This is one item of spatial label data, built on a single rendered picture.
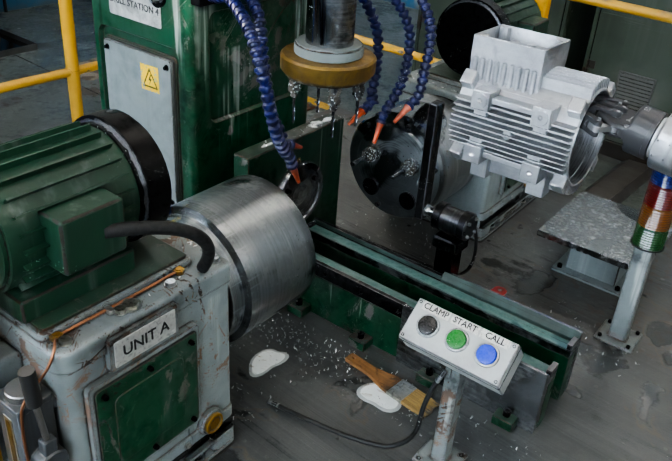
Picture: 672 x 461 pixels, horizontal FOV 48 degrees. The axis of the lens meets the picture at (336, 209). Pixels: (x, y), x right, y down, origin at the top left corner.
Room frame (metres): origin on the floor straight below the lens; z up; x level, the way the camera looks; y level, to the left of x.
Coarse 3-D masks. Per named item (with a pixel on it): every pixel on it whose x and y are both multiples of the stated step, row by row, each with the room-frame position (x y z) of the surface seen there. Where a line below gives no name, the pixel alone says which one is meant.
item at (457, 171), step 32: (384, 128) 1.52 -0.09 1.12; (416, 128) 1.48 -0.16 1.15; (448, 128) 1.52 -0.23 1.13; (352, 160) 1.57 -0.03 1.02; (384, 160) 1.51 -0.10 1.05; (416, 160) 1.47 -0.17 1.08; (448, 160) 1.46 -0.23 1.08; (384, 192) 1.51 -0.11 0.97; (416, 192) 1.46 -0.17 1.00; (448, 192) 1.48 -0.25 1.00
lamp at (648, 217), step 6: (642, 204) 1.27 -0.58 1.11; (642, 210) 1.26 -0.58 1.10; (648, 210) 1.25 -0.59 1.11; (654, 210) 1.24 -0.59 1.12; (642, 216) 1.26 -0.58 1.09; (648, 216) 1.24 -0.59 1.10; (654, 216) 1.24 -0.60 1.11; (660, 216) 1.23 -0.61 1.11; (666, 216) 1.23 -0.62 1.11; (642, 222) 1.25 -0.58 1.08; (648, 222) 1.24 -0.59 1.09; (654, 222) 1.24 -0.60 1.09; (660, 222) 1.23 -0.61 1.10; (666, 222) 1.23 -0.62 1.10; (648, 228) 1.24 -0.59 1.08; (654, 228) 1.23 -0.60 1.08; (660, 228) 1.23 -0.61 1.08; (666, 228) 1.24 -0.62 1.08
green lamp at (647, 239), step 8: (640, 232) 1.25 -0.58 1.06; (648, 232) 1.24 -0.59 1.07; (656, 232) 1.23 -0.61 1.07; (664, 232) 1.24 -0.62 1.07; (632, 240) 1.27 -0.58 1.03; (640, 240) 1.24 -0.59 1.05; (648, 240) 1.24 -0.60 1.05; (656, 240) 1.23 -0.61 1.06; (664, 240) 1.24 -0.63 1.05; (648, 248) 1.23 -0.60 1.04; (656, 248) 1.23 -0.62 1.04
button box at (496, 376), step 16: (416, 304) 0.94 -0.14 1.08; (432, 304) 0.93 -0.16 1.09; (416, 320) 0.92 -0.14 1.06; (448, 320) 0.91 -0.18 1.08; (464, 320) 0.90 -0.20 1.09; (400, 336) 0.90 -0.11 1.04; (416, 336) 0.90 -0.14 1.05; (432, 336) 0.89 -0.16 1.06; (480, 336) 0.87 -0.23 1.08; (496, 336) 0.87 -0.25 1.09; (432, 352) 0.87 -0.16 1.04; (448, 352) 0.87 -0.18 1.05; (464, 352) 0.86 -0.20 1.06; (512, 352) 0.84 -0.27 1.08; (464, 368) 0.84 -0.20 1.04; (480, 368) 0.83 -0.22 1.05; (496, 368) 0.83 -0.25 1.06; (512, 368) 0.84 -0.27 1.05; (496, 384) 0.81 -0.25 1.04
